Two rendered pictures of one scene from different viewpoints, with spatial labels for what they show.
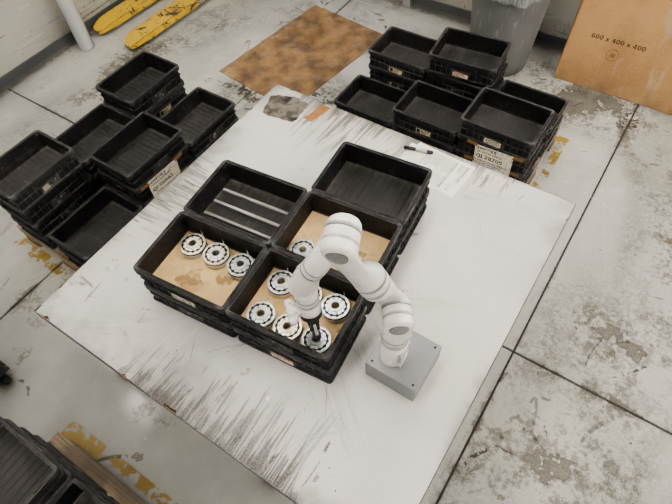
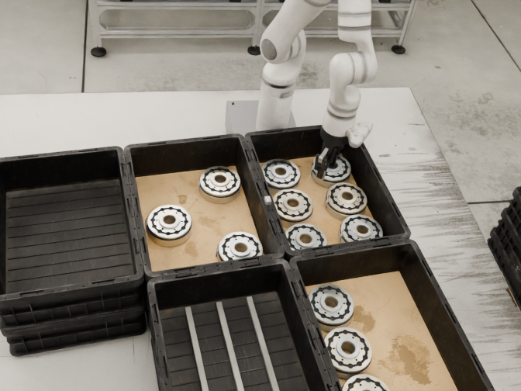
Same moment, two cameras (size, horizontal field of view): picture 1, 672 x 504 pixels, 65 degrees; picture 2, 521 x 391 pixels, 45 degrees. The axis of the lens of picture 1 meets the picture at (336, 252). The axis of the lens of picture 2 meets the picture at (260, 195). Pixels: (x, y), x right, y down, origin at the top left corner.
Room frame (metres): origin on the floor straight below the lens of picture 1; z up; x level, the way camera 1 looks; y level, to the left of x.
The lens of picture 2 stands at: (1.84, 0.69, 2.00)
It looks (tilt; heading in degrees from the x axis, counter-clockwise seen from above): 47 degrees down; 218
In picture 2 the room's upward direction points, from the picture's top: 8 degrees clockwise
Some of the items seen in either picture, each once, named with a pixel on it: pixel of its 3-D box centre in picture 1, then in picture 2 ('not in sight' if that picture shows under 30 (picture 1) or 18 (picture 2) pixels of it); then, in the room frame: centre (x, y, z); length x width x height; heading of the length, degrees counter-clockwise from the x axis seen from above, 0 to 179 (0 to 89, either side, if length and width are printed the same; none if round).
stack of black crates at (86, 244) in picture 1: (104, 234); not in sight; (1.80, 1.23, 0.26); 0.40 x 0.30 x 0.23; 142
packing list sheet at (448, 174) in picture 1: (433, 167); not in sight; (1.66, -0.47, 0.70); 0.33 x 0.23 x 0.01; 53
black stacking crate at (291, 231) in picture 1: (337, 244); (198, 215); (1.16, -0.01, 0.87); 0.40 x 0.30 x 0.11; 59
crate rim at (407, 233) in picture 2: (296, 301); (322, 185); (0.90, 0.15, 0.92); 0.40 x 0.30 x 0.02; 59
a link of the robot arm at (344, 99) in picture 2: (306, 284); (345, 84); (0.82, 0.10, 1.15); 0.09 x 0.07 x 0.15; 151
